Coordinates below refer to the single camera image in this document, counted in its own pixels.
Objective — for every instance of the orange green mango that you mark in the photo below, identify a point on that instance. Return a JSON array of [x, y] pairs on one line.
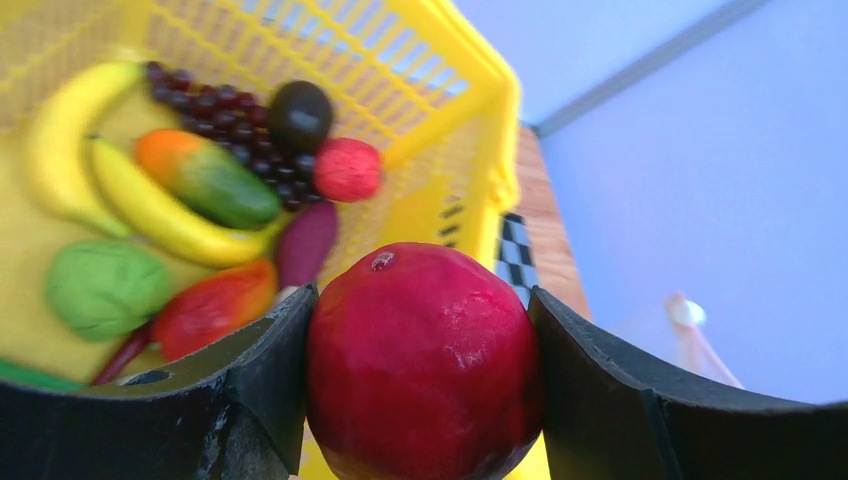
[[207, 178]]

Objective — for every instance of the purple sweet potato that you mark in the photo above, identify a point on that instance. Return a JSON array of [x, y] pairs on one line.
[[305, 243]]

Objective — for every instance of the red strawberry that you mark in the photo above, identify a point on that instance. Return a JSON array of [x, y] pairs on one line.
[[347, 170]]

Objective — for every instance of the red pepper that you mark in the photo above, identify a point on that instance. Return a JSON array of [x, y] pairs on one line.
[[200, 315]]

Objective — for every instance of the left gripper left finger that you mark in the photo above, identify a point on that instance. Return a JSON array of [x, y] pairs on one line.
[[232, 410]]

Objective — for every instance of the dark red grapes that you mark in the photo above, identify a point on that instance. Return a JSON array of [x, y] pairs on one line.
[[235, 120]]

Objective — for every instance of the yellow banana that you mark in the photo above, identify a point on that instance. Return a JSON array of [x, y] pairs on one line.
[[56, 168], [168, 224]]

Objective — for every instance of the green cucumber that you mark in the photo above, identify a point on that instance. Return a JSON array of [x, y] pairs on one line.
[[23, 375]]

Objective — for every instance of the yellow plastic basket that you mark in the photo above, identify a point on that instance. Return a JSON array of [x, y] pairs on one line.
[[411, 78]]

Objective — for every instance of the dark avocado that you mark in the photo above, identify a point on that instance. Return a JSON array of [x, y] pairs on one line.
[[299, 117]]

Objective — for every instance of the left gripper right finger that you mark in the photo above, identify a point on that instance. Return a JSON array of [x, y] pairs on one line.
[[614, 411]]

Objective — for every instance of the green vegetable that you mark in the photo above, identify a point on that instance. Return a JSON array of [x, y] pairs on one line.
[[102, 289]]

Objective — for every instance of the dark red pomegranate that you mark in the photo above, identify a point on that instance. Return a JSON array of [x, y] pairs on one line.
[[422, 364]]

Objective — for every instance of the black white checkerboard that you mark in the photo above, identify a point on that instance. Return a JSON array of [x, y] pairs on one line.
[[514, 262]]

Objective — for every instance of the clear zip top bag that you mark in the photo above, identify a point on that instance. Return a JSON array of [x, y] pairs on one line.
[[695, 353]]

